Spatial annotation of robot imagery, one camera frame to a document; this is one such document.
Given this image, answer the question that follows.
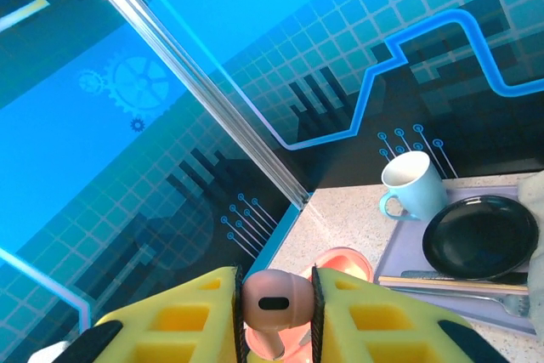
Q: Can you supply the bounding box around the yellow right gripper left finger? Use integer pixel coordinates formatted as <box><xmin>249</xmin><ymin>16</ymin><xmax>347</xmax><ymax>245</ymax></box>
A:
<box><xmin>53</xmin><ymin>266</ymin><xmax>248</xmax><ymax>363</ymax></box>

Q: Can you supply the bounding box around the black round plate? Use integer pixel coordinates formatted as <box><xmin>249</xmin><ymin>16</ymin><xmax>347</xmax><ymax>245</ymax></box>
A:
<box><xmin>422</xmin><ymin>195</ymin><xmax>540</xmax><ymax>282</ymax></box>

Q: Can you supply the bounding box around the silver metal fork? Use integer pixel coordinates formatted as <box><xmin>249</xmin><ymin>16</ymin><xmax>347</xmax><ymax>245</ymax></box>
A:
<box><xmin>390</xmin><ymin>286</ymin><xmax>532</xmax><ymax>320</ymax></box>

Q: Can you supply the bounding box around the light blue mug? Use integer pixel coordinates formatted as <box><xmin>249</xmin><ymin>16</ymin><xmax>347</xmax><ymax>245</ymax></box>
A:
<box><xmin>379</xmin><ymin>150</ymin><xmax>450</xmax><ymax>222</ymax></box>

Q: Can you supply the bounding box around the knife with speckled handle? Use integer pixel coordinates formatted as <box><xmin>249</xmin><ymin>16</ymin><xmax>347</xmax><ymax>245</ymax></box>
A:
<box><xmin>400</xmin><ymin>269</ymin><xmax>530</xmax><ymax>286</ymax></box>

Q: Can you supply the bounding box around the lavender plastic tray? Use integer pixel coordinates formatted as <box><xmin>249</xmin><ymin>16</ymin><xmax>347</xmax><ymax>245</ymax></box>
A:
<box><xmin>376</xmin><ymin>184</ymin><xmax>537</xmax><ymax>336</ymax></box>

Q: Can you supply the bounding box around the pink wireless earbud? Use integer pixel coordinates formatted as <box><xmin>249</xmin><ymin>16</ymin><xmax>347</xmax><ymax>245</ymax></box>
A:
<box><xmin>241</xmin><ymin>269</ymin><xmax>314</xmax><ymax>360</ymax></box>

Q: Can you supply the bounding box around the pale wooden chopstick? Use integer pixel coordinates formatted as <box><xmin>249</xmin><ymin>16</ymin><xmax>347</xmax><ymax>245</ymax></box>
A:
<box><xmin>378</xmin><ymin>280</ymin><xmax>530</xmax><ymax>295</ymax></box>
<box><xmin>377</xmin><ymin>275</ymin><xmax>530</xmax><ymax>290</ymax></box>

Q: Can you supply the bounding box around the aluminium frame post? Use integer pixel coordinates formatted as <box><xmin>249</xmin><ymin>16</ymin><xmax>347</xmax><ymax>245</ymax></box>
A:
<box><xmin>65</xmin><ymin>0</ymin><xmax>311</xmax><ymax>207</ymax></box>

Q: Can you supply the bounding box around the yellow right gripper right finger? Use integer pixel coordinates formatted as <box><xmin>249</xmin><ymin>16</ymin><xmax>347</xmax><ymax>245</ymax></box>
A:
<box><xmin>311</xmin><ymin>266</ymin><xmax>507</xmax><ymax>363</ymax></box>

